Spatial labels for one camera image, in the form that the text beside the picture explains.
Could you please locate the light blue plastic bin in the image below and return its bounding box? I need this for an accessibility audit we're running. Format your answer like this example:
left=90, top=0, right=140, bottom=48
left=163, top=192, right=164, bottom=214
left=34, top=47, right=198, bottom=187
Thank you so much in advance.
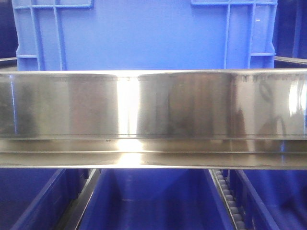
left=12, top=0, right=277, bottom=71

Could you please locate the stainless steel rack front beam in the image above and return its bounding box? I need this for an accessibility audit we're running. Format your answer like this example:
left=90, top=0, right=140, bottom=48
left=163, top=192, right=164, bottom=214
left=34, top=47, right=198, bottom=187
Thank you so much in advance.
left=0, top=69, right=307, bottom=169

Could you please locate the dark blue lower middle bin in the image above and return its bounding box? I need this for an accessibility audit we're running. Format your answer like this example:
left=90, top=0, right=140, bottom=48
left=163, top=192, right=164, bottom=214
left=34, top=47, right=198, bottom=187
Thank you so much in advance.
left=80, top=169, right=234, bottom=230

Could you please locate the dark blue bin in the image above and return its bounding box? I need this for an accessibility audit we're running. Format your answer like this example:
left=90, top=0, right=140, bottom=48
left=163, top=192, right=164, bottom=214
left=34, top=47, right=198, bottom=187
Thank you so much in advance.
left=80, top=169, right=234, bottom=230
left=0, top=169, right=89, bottom=230
left=223, top=170, right=307, bottom=230

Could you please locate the dark blue lower right bin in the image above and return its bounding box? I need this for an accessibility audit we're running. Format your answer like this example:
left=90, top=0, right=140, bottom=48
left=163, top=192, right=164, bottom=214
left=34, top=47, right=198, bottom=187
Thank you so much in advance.
left=223, top=170, right=307, bottom=230

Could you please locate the dark blue lower left bin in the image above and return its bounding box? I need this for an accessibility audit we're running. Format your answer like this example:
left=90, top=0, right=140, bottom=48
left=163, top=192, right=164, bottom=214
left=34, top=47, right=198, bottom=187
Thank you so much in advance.
left=0, top=169, right=89, bottom=230

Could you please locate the white roller track rail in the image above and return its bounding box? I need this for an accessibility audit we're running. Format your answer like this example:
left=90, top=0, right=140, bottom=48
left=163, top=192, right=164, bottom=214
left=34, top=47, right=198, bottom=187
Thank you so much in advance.
left=209, top=169, right=246, bottom=230

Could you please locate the steel divider rail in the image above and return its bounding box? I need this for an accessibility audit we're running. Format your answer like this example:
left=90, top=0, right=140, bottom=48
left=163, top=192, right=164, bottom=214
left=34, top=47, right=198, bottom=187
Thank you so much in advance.
left=55, top=169, right=100, bottom=230

